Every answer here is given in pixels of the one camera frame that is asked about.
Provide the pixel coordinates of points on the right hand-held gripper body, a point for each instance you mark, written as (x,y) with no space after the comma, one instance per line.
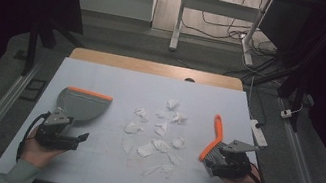
(235,166)

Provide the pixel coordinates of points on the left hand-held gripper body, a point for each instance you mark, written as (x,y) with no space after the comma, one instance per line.
(53,138)

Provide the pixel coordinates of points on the grey dustpan with orange edge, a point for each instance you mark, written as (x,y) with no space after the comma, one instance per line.
(85,106)

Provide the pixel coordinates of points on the orange brush with grey bristles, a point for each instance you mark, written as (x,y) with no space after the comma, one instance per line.
(219,132)

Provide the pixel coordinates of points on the pile of white paper scraps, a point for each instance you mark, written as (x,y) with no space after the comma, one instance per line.
(160,145)

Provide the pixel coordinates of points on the person's left hand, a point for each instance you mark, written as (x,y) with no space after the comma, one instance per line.
(36,154)

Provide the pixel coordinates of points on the white power strip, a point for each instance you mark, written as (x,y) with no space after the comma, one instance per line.
(259,137)

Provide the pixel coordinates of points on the small white adapter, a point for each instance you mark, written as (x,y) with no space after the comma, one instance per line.
(286,113)

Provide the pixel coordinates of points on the white board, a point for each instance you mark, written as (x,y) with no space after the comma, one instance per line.
(138,87)

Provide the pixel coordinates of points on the black stand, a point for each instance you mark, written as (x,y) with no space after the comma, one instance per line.
(299,95)
(31,48)

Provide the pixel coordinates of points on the wooden table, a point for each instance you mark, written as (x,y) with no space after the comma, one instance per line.
(141,65)

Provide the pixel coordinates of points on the black rectangular floor frame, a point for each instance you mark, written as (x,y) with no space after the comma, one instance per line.
(24,94)

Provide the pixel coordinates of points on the white desk frame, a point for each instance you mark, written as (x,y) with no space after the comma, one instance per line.
(220,6)

